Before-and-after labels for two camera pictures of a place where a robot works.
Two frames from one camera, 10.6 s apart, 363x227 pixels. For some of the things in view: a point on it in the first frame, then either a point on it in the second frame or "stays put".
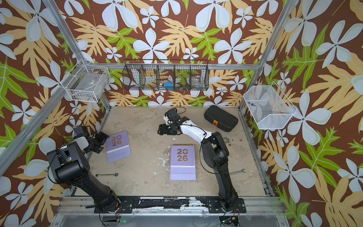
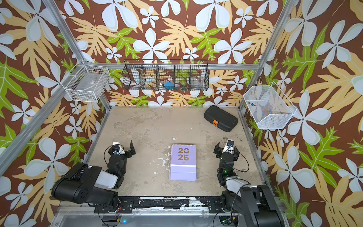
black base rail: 230,205 stays put
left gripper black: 103,137 -> 133,152
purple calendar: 117,146 -> 183,164
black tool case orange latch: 221,117 stays put
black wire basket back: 169,74 stays put
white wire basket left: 84,82 stays put
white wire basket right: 269,107 stays put
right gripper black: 162,129 -> 220,150
